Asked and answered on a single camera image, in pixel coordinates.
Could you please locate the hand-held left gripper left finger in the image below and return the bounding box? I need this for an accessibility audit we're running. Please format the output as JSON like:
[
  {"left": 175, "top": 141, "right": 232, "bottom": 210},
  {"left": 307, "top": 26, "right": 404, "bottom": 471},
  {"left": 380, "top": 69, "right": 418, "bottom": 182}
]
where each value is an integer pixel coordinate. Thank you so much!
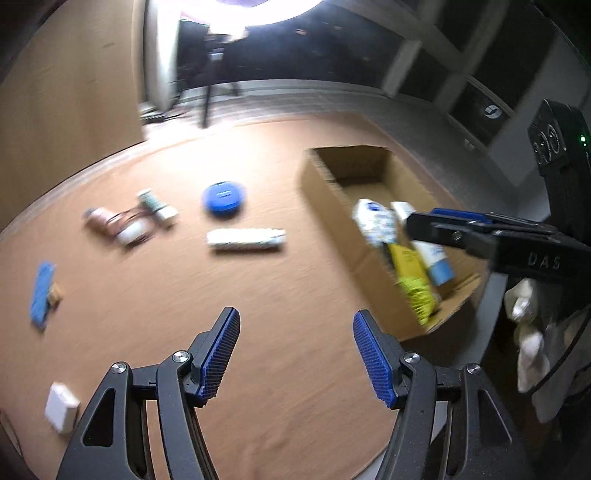
[{"left": 55, "top": 307, "right": 241, "bottom": 480}]

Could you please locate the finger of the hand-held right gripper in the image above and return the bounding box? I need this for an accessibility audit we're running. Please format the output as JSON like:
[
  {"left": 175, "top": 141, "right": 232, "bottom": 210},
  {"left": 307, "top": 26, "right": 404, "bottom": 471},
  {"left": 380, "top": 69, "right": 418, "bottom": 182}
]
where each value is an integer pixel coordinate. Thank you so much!
[
  {"left": 431, "top": 208, "right": 550, "bottom": 232},
  {"left": 406, "top": 212, "right": 550, "bottom": 253}
]

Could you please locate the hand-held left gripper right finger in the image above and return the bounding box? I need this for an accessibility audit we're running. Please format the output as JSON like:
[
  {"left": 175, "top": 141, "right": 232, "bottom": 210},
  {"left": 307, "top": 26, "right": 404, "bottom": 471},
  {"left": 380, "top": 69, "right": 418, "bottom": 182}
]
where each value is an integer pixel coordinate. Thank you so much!
[{"left": 353, "top": 310, "right": 522, "bottom": 480}]

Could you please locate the white bottle blue cap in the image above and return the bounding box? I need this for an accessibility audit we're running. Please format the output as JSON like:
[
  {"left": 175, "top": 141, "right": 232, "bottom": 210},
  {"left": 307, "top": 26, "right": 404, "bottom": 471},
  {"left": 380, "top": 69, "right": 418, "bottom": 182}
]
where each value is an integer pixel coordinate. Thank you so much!
[{"left": 392, "top": 202, "right": 456, "bottom": 285}]

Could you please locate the patterned tissue pack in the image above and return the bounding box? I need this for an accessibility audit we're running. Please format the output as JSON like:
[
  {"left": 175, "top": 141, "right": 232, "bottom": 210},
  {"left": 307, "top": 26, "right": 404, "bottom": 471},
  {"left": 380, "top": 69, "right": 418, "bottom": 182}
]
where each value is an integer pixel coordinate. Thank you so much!
[{"left": 353, "top": 198, "right": 399, "bottom": 246}]

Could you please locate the yellow shuttlecock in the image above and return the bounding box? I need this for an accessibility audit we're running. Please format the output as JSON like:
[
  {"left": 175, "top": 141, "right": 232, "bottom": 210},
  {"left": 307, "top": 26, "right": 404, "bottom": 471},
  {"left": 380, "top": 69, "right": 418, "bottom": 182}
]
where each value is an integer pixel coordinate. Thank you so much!
[{"left": 396, "top": 276, "right": 440, "bottom": 325}]

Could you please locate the cardboard box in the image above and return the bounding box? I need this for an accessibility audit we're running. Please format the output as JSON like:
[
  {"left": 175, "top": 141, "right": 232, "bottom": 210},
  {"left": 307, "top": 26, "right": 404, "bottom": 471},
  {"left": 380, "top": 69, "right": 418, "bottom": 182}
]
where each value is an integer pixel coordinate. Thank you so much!
[{"left": 300, "top": 146, "right": 484, "bottom": 343}]

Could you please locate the patterned white tube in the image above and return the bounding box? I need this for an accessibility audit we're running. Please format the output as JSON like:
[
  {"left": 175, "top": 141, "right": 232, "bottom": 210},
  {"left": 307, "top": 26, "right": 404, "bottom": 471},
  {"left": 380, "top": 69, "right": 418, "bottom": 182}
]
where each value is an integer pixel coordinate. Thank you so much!
[{"left": 206, "top": 227, "right": 287, "bottom": 252}]

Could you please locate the blue round tape measure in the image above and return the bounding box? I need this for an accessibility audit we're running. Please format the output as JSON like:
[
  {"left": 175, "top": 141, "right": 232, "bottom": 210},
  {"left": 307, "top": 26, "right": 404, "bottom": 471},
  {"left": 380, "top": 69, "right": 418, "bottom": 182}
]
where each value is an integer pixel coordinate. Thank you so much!
[{"left": 202, "top": 181, "right": 247, "bottom": 217}]

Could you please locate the white charger cube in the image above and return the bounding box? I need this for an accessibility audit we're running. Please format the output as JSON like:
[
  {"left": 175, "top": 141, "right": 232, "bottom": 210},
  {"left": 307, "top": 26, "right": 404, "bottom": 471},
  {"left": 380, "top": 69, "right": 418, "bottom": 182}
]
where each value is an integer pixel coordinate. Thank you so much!
[{"left": 45, "top": 382, "right": 81, "bottom": 433}]

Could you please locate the white cloth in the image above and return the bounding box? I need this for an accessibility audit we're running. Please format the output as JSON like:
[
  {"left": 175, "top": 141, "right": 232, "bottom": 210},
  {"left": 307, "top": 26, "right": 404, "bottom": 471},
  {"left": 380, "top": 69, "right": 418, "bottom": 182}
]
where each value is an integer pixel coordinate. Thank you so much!
[{"left": 503, "top": 277, "right": 591, "bottom": 424}]

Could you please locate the green and white tube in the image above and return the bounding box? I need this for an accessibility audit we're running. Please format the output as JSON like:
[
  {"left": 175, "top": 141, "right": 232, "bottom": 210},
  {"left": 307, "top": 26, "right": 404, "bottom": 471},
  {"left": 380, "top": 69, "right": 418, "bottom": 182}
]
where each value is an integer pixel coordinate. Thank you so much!
[{"left": 137, "top": 188, "right": 179, "bottom": 228}]

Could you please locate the blue phone stand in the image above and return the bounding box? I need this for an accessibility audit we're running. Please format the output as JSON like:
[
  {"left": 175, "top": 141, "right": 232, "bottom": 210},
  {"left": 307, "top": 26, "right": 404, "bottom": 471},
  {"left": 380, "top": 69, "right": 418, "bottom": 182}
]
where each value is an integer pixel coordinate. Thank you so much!
[{"left": 30, "top": 262, "right": 57, "bottom": 331}]

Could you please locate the black tripod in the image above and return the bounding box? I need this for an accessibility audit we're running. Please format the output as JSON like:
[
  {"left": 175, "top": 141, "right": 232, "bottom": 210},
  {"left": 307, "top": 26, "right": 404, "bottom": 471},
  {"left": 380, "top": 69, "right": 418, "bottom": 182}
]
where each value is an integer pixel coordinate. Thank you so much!
[{"left": 171, "top": 28, "right": 243, "bottom": 129}]

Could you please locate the large light wooden board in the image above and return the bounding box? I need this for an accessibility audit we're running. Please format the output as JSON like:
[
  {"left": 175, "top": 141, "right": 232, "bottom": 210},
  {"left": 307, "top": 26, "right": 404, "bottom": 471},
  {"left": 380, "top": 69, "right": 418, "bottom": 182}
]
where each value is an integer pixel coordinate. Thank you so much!
[{"left": 0, "top": 0, "right": 147, "bottom": 228}]

